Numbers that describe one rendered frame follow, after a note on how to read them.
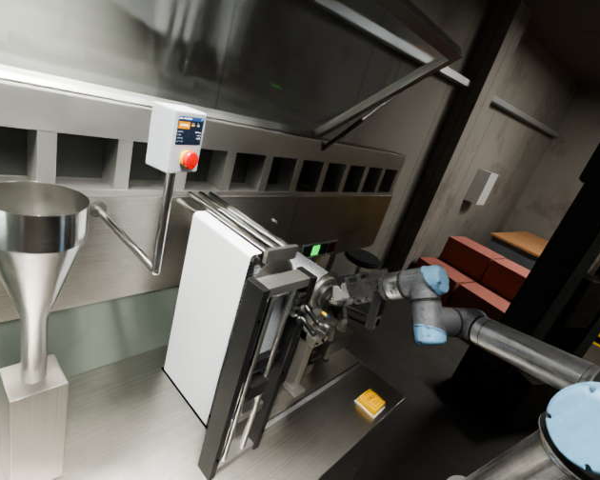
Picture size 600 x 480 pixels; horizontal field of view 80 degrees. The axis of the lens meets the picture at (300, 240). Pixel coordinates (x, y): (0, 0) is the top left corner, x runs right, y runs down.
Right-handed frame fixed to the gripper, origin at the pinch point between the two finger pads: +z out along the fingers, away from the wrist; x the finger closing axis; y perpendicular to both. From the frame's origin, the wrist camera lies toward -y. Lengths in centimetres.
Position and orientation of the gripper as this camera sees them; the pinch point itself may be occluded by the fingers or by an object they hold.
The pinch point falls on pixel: (334, 303)
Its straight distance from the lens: 113.9
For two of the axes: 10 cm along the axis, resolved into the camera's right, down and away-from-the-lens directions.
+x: -6.6, 0.9, -7.4
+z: -7.1, 2.3, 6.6
